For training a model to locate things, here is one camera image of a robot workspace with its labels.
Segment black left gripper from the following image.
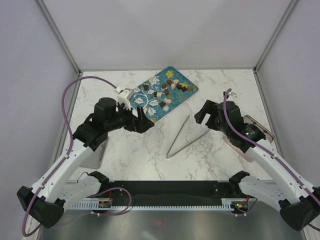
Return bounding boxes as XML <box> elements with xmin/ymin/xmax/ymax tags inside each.
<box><xmin>105</xmin><ymin>102</ymin><xmax>154</xmax><ymax>134</ymax></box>

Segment metal tongs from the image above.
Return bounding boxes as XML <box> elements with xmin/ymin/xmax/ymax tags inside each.
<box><xmin>165</xmin><ymin>114</ymin><xmax>210</xmax><ymax>160</ymax></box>

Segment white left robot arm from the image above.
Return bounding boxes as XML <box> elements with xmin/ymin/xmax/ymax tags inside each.
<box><xmin>17</xmin><ymin>97</ymin><xmax>155</xmax><ymax>229</ymax></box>

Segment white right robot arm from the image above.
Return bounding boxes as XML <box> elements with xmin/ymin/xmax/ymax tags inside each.
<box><xmin>194</xmin><ymin>100</ymin><xmax>320</xmax><ymax>231</ymax></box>

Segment brown white block chocolate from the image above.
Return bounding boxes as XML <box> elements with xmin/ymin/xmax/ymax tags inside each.
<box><xmin>153</xmin><ymin>92</ymin><xmax>162</xmax><ymax>98</ymax></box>

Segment pink chocolate box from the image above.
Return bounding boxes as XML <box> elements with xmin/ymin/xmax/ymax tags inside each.
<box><xmin>223</xmin><ymin>136</ymin><xmax>254</xmax><ymax>163</ymax></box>

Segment teal floral tray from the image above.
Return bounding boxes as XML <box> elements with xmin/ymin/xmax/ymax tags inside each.
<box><xmin>130</xmin><ymin>66</ymin><xmax>199</xmax><ymax>123</ymax></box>

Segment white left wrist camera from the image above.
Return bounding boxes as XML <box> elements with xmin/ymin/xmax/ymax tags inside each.
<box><xmin>117</xmin><ymin>88</ymin><xmax>135</xmax><ymax>110</ymax></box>

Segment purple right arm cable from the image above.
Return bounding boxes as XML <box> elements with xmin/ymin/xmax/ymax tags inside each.
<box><xmin>223</xmin><ymin>88</ymin><xmax>320</xmax><ymax>231</ymax></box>

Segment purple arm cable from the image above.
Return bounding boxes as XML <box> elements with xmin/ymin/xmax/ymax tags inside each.
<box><xmin>223</xmin><ymin>88</ymin><xmax>320</xmax><ymax>231</ymax></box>
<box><xmin>21</xmin><ymin>76</ymin><xmax>118</xmax><ymax>237</ymax></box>

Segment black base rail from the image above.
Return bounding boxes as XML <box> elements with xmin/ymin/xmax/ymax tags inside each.
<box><xmin>99</xmin><ymin>180</ymin><xmax>246</xmax><ymax>206</ymax></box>

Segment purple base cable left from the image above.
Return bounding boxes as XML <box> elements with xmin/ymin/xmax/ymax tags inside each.
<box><xmin>88</xmin><ymin>187</ymin><xmax>133</xmax><ymax>217</ymax></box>

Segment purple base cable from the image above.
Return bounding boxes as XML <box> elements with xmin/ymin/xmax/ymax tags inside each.
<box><xmin>88</xmin><ymin>187</ymin><xmax>133</xmax><ymax>217</ymax></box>
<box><xmin>233</xmin><ymin>198</ymin><xmax>258</xmax><ymax>217</ymax></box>

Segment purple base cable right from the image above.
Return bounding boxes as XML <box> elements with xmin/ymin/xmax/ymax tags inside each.
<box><xmin>233</xmin><ymin>198</ymin><xmax>258</xmax><ymax>217</ymax></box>

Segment white slotted cable duct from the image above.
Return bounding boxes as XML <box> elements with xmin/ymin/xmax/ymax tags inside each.
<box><xmin>68</xmin><ymin>198</ymin><xmax>250</xmax><ymax>211</ymax></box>

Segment aluminium frame post left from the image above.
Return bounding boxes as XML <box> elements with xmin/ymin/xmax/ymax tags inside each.
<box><xmin>34</xmin><ymin>0</ymin><xmax>82</xmax><ymax>76</ymax></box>

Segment aluminium frame post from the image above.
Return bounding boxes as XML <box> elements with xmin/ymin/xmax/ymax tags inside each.
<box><xmin>253</xmin><ymin>0</ymin><xmax>299</xmax><ymax>74</ymax></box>
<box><xmin>34</xmin><ymin>0</ymin><xmax>82</xmax><ymax>76</ymax></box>

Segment aluminium frame post right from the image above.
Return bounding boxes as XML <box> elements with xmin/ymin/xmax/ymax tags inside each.
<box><xmin>253</xmin><ymin>0</ymin><xmax>299</xmax><ymax>74</ymax></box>

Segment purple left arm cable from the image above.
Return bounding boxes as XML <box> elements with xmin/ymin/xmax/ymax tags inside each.
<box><xmin>21</xmin><ymin>76</ymin><xmax>118</xmax><ymax>237</ymax></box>

